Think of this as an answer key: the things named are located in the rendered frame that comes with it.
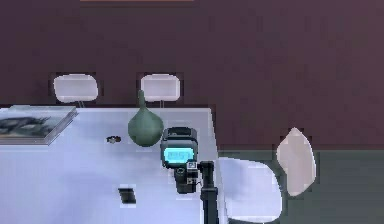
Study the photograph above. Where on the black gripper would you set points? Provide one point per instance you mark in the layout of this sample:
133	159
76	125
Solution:
184	181

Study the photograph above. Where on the black alarm clock cyan display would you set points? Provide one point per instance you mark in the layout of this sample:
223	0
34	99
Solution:
178	146

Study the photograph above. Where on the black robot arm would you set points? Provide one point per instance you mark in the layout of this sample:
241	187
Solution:
208	196

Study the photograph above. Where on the black flat rectangular object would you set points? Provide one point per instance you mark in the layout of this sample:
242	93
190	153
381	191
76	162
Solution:
127	195

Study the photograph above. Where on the green round vase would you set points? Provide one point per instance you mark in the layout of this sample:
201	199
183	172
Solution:
145	126

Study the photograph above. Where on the white chair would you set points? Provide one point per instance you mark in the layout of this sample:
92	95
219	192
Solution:
75	88
160	87
260	186

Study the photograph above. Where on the small dark round object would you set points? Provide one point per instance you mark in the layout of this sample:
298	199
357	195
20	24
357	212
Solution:
113	139

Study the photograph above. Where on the white table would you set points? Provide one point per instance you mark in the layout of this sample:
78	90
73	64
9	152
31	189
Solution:
100	173

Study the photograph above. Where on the grey book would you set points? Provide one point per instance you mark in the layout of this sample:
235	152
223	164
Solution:
33	124

